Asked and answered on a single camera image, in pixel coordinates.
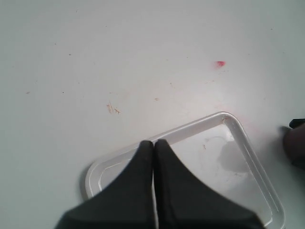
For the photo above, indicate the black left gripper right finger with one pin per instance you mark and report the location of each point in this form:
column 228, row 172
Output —
column 185, row 202

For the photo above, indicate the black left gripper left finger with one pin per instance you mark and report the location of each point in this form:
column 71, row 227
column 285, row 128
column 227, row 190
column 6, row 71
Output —
column 126, row 203

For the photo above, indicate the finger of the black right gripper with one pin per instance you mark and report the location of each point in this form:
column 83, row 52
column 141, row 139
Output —
column 295, row 123

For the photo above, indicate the red ketchup squeeze bottle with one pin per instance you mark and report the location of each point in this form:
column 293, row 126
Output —
column 294, row 146

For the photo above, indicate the white rectangular plastic tray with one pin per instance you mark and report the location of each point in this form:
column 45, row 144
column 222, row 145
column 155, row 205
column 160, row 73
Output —
column 217, row 150

